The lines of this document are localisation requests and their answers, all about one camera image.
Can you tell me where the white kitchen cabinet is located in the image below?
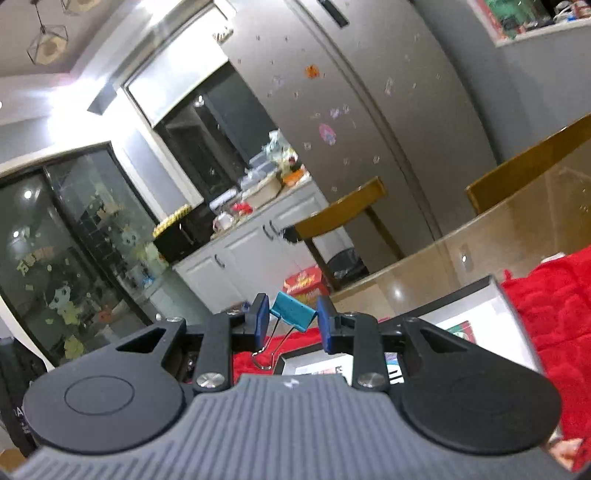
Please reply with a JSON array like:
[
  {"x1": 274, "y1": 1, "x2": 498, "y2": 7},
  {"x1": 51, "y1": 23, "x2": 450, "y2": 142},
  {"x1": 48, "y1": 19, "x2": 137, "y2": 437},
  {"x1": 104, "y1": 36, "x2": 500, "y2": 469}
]
[{"x1": 174, "y1": 180, "x2": 329, "y2": 313}]

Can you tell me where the black microwave oven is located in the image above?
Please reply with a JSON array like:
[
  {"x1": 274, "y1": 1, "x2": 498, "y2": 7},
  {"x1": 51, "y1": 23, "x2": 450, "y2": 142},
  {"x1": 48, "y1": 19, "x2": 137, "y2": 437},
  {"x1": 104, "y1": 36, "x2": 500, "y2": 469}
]
[{"x1": 152, "y1": 204, "x2": 215, "y2": 264}]

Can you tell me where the geometric pendant lamp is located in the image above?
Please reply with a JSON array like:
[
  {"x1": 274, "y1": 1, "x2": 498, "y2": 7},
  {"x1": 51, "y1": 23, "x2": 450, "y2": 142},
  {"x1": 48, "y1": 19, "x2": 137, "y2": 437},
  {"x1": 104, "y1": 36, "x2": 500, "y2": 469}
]
[{"x1": 27, "y1": 0, "x2": 69, "y2": 66}]

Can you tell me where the white wall shelf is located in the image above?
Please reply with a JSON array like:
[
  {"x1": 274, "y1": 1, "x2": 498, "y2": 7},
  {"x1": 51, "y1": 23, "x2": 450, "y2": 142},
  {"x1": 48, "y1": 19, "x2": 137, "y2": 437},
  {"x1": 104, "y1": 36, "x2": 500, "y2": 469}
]
[{"x1": 466, "y1": 0, "x2": 590, "y2": 47}]

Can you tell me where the red cardboard box on floor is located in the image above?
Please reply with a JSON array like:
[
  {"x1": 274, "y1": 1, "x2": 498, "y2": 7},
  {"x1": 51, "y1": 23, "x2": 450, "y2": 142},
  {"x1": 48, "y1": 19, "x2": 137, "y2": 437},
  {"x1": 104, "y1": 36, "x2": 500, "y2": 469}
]
[{"x1": 283, "y1": 266, "x2": 331, "y2": 307}]

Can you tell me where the red bear print blanket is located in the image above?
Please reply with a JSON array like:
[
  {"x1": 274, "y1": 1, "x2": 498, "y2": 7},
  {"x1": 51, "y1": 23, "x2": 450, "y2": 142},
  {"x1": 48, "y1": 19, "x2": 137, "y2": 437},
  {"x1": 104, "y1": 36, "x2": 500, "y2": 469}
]
[{"x1": 230, "y1": 250, "x2": 591, "y2": 458}]

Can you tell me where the left wooden chair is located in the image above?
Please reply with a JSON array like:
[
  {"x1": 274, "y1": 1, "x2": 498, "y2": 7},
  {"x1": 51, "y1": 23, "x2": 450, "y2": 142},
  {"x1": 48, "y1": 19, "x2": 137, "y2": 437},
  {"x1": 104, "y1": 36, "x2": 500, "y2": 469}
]
[{"x1": 280, "y1": 177, "x2": 405, "y2": 292}]

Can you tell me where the black trash bin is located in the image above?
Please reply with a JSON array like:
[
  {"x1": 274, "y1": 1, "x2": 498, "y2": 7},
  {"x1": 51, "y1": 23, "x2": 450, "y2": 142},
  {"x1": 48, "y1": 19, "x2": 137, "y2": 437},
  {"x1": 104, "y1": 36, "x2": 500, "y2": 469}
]
[{"x1": 328, "y1": 248, "x2": 370, "y2": 288}]

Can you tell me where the white mug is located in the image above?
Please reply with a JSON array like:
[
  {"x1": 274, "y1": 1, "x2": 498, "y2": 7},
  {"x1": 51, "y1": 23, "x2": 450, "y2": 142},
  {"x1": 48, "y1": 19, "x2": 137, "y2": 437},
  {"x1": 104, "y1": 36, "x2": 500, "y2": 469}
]
[{"x1": 212, "y1": 212, "x2": 235, "y2": 233}]

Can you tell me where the glass sliding door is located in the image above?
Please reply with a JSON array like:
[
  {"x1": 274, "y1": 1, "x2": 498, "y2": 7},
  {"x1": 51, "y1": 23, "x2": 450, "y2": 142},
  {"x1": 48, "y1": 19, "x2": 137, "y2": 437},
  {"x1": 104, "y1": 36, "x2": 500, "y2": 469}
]
[{"x1": 1, "y1": 144, "x2": 167, "y2": 366}]

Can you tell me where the person's right hand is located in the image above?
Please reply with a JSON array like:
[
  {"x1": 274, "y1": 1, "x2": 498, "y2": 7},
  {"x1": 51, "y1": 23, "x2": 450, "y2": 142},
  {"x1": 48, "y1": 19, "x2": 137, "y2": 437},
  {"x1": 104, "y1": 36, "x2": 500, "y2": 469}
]
[{"x1": 547, "y1": 438, "x2": 590, "y2": 472}]

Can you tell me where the right wooden chair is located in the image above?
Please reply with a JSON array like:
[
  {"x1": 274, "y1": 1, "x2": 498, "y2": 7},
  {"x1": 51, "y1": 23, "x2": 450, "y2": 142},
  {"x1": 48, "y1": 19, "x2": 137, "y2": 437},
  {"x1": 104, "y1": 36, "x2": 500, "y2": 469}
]
[{"x1": 465, "y1": 114, "x2": 590, "y2": 215}]

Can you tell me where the beige plastic basin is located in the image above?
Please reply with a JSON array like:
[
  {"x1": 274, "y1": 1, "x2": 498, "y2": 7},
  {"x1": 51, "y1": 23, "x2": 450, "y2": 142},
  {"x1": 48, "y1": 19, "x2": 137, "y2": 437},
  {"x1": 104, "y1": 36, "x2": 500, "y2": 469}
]
[{"x1": 242, "y1": 176, "x2": 283, "y2": 210}]

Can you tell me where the blue binder clip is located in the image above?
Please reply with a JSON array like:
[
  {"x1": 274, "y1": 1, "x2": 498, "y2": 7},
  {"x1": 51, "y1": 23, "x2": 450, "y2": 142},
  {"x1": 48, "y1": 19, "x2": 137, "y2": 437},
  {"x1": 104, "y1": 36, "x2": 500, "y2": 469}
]
[{"x1": 250, "y1": 291, "x2": 318, "y2": 371}]

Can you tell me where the silver double door refrigerator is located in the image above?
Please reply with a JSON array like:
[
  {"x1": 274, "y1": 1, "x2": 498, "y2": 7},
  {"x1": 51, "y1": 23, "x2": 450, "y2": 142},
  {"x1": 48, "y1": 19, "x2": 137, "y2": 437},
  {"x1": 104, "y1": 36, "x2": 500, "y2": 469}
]
[{"x1": 221, "y1": 1, "x2": 496, "y2": 256}]

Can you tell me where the black shallow cardboard box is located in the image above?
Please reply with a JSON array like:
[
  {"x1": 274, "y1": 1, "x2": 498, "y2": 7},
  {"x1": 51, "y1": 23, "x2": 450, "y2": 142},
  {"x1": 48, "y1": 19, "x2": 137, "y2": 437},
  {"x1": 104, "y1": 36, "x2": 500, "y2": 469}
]
[{"x1": 271, "y1": 274, "x2": 548, "y2": 384}]

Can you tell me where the wooden chair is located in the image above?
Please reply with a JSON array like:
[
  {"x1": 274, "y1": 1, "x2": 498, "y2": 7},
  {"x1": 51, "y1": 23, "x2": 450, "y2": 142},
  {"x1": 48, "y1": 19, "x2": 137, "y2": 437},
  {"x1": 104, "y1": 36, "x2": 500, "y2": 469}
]
[
  {"x1": 465, "y1": 114, "x2": 590, "y2": 215},
  {"x1": 280, "y1": 177, "x2": 405, "y2": 292}
]

